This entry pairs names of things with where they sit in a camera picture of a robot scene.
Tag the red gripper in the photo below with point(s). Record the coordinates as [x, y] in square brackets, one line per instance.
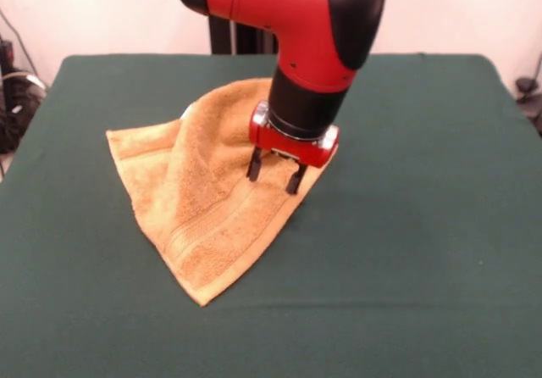
[296, 147]

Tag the orange terry towel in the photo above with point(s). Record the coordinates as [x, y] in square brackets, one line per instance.
[203, 208]

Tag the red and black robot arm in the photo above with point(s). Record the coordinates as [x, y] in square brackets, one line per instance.
[305, 35]

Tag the dark green table cloth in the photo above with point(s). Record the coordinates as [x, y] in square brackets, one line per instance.
[381, 268]

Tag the black upright stand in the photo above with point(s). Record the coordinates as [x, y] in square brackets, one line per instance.
[224, 39]

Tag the black power adapter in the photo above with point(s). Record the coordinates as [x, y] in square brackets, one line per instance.
[526, 85]

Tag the black electronics box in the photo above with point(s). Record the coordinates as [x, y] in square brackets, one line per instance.
[6, 51]

